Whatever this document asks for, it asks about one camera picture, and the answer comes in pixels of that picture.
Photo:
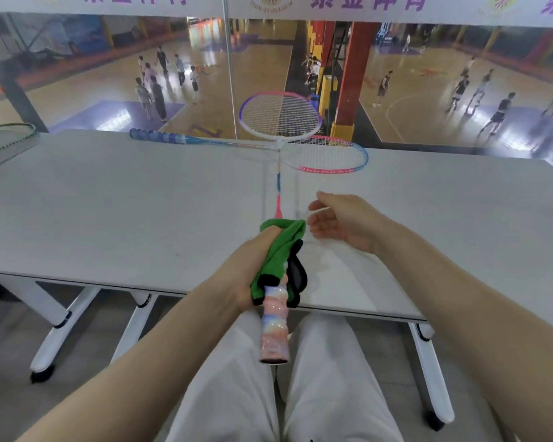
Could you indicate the person's right forearm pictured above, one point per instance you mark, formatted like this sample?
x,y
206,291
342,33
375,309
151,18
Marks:
x,y
479,317

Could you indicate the blue bin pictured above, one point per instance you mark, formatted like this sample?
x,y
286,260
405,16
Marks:
x,y
314,102

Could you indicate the person's right hand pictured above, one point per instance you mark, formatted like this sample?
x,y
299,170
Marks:
x,y
350,220

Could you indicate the purple pink badminton racket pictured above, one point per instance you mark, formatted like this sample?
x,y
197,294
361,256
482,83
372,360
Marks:
x,y
274,331

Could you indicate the yellow padded post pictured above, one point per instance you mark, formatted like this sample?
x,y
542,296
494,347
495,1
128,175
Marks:
x,y
327,94

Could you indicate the pink blue badminton racket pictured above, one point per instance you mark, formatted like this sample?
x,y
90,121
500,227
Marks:
x,y
159,136

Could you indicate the green badminton racket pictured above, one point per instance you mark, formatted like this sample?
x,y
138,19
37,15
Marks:
x,y
7,138

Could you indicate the red pillar with yellow base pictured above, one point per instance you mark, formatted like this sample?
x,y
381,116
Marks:
x,y
352,73

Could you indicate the person's left hand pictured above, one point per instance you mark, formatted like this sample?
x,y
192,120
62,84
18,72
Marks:
x,y
244,276

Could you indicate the green black cleaning cloth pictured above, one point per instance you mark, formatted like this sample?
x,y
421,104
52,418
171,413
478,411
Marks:
x,y
281,243

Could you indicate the white banner with purple print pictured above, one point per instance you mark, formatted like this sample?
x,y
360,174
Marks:
x,y
203,6

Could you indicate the person's left forearm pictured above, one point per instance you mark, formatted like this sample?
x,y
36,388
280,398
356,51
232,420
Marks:
x,y
133,368

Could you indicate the metal window mullion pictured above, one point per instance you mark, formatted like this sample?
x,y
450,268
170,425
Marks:
x,y
230,64

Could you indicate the white table leg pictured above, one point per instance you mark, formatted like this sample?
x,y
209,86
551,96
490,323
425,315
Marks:
x,y
50,336
133,326
433,377

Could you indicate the person's white trousers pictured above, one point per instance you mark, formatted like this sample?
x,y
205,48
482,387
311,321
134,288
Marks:
x,y
230,391

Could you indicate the dark hoop post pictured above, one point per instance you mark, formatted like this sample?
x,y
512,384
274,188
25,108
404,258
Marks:
x,y
20,101

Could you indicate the group of distant people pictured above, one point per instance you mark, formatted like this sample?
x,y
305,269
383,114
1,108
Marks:
x,y
158,98

